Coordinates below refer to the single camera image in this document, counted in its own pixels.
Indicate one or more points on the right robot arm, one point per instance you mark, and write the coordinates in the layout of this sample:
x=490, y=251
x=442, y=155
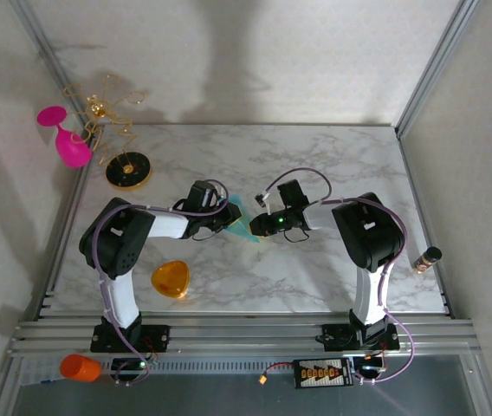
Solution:
x=367, y=234

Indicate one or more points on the small black-capped spice bottle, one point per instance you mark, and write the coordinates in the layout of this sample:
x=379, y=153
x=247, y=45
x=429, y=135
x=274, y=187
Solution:
x=425, y=259

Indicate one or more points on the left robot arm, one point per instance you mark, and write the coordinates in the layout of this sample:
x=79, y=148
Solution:
x=120, y=242

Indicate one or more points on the small black controller board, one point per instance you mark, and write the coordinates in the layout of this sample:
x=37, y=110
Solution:
x=127, y=366
x=369, y=364

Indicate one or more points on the wide aluminium mounting rail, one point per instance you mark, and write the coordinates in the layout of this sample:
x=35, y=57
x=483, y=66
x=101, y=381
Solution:
x=246, y=336

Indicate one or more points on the orange triangular bowl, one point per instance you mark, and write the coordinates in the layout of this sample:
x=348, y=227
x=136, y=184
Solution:
x=171, y=279

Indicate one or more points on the pink plastic wine glass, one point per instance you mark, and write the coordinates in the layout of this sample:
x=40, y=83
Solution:
x=73, y=149

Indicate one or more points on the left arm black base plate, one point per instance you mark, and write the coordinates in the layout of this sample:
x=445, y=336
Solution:
x=155, y=336

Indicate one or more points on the orange plastic cup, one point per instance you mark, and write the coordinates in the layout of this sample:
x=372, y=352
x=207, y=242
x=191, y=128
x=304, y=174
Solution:
x=79, y=368

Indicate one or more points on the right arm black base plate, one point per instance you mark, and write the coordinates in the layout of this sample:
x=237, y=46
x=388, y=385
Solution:
x=337, y=337

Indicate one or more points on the black power distribution board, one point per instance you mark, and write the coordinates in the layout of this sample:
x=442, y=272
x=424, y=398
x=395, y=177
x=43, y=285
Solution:
x=321, y=373

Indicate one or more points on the aluminium frame post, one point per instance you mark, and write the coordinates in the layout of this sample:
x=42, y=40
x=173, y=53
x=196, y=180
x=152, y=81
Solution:
x=432, y=65
x=47, y=52

